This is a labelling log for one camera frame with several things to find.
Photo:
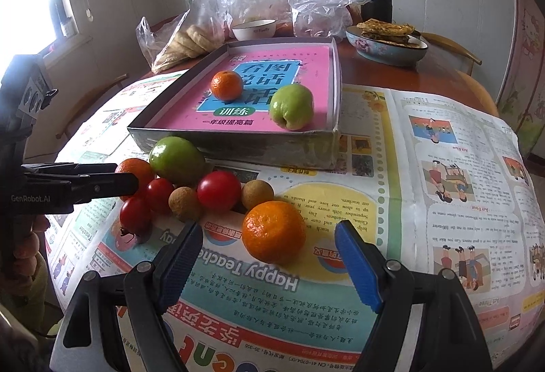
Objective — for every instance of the shallow grey cardboard box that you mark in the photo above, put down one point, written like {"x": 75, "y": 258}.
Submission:
{"x": 238, "y": 146}

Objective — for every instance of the bright window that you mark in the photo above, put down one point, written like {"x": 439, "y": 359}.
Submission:
{"x": 25, "y": 1}

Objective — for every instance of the medium orange tangerine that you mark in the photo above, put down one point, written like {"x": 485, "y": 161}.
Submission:
{"x": 147, "y": 183}

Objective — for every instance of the colourful newspaper sheet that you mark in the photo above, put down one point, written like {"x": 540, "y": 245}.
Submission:
{"x": 85, "y": 133}
{"x": 276, "y": 291}

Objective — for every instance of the small orange tangerine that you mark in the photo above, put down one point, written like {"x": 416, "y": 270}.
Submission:
{"x": 227, "y": 85}

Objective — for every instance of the blue floral bowl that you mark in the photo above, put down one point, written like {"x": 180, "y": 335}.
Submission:
{"x": 383, "y": 52}

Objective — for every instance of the dark green guava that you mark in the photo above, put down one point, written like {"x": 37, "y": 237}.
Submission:
{"x": 176, "y": 161}

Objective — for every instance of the small red tomato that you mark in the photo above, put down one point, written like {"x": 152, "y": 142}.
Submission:
{"x": 159, "y": 195}

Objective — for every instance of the wooden chair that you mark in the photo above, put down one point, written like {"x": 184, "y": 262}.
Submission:
{"x": 451, "y": 40}

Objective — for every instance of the pink workbook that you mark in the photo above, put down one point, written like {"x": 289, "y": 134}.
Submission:
{"x": 264, "y": 57}

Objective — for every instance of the fried pancakes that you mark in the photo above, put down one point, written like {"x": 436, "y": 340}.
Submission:
{"x": 383, "y": 29}

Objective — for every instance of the light green guava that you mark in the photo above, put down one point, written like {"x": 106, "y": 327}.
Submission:
{"x": 291, "y": 106}

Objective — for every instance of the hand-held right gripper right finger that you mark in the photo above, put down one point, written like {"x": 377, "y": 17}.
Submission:
{"x": 357, "y": 270}

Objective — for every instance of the red tomato with stem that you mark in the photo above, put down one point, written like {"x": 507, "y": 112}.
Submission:
{"x": 135, "y": 214}

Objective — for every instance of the brown longan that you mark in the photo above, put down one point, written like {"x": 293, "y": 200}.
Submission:
{"x": 257, "y": 193}
{"x": 184, "y": 204}

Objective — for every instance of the stack of round flatbreads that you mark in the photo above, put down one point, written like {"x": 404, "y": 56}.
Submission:
{"x": 189, "y": 42}

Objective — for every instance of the person's green clothing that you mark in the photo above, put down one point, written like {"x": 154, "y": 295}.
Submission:
{"x": 40, "y": 284}

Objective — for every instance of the clear plastic bag of flatbreads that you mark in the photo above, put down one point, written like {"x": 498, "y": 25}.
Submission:
{"x": 157, "y": 44}

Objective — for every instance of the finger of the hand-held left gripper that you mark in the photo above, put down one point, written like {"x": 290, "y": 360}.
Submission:
{"x": 106, "y": 186}
{"x": 72, "y": 169}

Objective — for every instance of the white ceramic bowl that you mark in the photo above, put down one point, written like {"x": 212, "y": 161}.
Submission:
{"x": 251, "y": 31}

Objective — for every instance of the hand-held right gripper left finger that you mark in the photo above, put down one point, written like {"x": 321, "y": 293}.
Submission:
{"x": 181, "y": 270}

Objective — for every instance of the large orange tangerine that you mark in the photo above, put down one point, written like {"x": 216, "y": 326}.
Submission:
{"x": 273, "y": 231}

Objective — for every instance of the large red tomato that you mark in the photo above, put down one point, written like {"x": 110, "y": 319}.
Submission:
{"x": 219, "y": 191}

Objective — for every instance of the pink cartoon cat panel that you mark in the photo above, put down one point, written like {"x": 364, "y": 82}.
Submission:
{"x": 528, "y": 57}

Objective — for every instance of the person's left hand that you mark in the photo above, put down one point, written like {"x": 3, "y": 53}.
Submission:
{"x": 27, "y": 248}

